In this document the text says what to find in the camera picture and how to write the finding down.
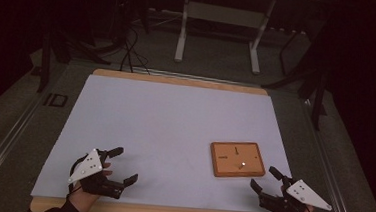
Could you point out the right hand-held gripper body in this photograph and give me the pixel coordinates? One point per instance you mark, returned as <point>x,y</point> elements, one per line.
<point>306,196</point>

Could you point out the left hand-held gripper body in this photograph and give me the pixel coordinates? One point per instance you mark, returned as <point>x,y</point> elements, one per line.
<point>86,167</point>

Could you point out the silver-headed screw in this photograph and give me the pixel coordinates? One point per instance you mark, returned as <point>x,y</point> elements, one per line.
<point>243,164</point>

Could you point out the wooden board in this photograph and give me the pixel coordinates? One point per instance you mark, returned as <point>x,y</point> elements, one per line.
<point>228,167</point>

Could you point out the person's left hand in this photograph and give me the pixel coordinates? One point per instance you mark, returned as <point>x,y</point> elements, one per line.
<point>81,200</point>

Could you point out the white table sheet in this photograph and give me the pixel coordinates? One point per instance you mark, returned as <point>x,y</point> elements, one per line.
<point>161,127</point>

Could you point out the black metal stand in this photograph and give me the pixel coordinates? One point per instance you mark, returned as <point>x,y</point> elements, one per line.
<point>318,101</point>
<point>45,69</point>

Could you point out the metal floor rail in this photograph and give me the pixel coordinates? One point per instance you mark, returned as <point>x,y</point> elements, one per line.
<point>331,182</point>
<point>2,146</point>
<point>194,76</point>

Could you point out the black rectangular floor bracket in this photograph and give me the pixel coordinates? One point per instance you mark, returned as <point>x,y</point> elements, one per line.
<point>47,99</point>

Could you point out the white metal desk frame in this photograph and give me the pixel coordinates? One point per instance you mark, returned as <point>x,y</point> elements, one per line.
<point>181,35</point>

